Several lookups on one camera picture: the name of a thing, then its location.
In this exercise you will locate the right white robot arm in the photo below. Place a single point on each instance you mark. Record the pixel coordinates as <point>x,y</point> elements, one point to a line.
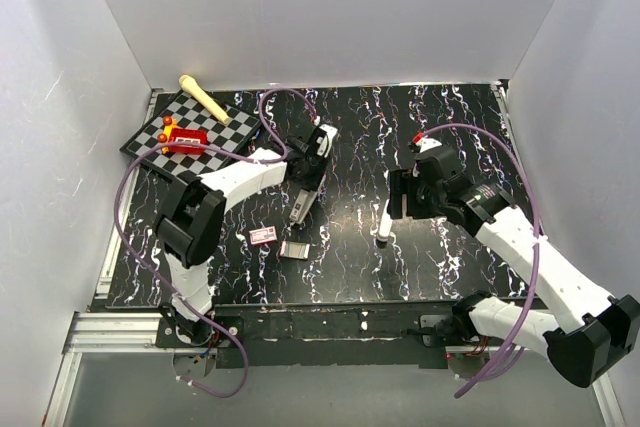
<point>583,332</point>

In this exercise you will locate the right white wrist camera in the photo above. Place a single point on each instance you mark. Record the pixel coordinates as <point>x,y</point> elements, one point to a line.
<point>422,143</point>

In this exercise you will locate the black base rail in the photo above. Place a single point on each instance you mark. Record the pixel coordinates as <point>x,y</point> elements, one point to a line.
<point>352,334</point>

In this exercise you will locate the open staple box tray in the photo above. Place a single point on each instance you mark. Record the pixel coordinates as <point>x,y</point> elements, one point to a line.
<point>294,250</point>

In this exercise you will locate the red white staple box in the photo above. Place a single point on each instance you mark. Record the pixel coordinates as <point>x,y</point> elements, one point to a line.
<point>263,235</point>

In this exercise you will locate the red yellow toy bus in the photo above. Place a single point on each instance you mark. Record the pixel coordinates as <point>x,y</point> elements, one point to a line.
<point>181,140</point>

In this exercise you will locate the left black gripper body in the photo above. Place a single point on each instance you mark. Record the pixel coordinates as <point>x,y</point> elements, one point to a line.
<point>316,166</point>

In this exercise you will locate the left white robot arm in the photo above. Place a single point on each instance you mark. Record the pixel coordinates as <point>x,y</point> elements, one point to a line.
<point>190,220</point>

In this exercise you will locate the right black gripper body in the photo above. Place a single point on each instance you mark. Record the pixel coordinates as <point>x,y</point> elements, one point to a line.
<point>427,199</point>

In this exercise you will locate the black white chessboard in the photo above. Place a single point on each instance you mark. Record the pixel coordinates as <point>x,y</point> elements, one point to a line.
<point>191,114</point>

